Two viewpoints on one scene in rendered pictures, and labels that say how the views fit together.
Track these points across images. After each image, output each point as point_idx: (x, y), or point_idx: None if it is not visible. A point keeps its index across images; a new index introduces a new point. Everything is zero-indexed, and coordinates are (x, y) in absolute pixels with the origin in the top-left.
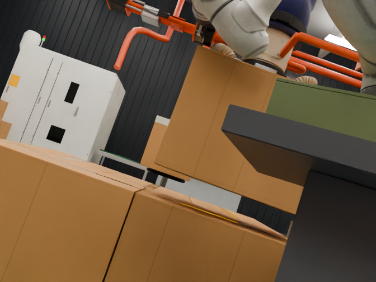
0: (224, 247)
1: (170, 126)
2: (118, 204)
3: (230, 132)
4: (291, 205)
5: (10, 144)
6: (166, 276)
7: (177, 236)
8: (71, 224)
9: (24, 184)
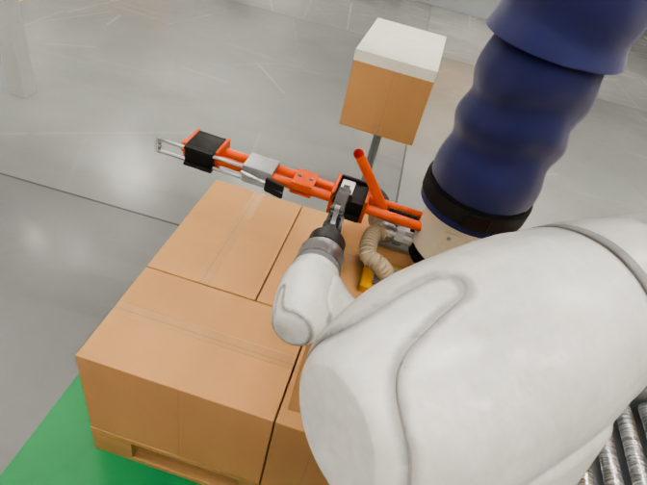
0: None
1: (298, 384)
2: (260, 427)
3: None
4: None
5: (141, 327)
6: (321, 475)
7: None
8: (220, 432)
9: (165, 402)
